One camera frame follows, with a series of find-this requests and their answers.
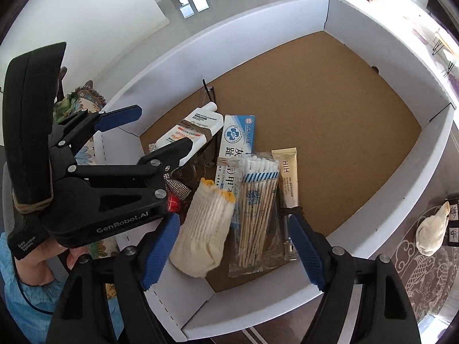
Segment black carton box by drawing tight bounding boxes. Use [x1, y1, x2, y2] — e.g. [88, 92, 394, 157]
[446, 195, 459, 249]

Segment blue white medicine box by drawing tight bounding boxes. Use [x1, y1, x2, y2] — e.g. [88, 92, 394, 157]
[214, 114, 258, 228]

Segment dark bottle with clear cap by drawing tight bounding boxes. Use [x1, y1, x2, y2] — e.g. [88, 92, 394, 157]
[279, 211, 299, 260]

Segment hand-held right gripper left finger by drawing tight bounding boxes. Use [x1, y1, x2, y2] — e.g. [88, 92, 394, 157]
[45, 212, 181, 344]

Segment person's left hand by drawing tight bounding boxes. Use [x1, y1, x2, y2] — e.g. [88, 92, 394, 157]
[16, 237, 88, 286]

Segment white cardboard box container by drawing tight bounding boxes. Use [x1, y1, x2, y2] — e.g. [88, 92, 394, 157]
[94, 0, 459, 343]

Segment bag of cotton swabs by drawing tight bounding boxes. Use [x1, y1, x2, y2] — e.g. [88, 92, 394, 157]
[227, 152, 288, 279]

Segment cream knit glove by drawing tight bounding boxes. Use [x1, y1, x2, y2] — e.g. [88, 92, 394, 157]
[415, 201, 451, 257]
[168, 177, 236, 279]

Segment rhinestone bow hair claw clip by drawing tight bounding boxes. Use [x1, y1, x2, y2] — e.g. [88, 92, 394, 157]
[148, 142, 196, 203]

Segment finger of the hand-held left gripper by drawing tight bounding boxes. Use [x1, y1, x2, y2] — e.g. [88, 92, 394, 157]
[51, 105, 143, 159]
[67, 138, 196, 187]

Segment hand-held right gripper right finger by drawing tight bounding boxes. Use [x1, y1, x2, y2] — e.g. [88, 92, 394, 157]
[288, 214, 422, 344]

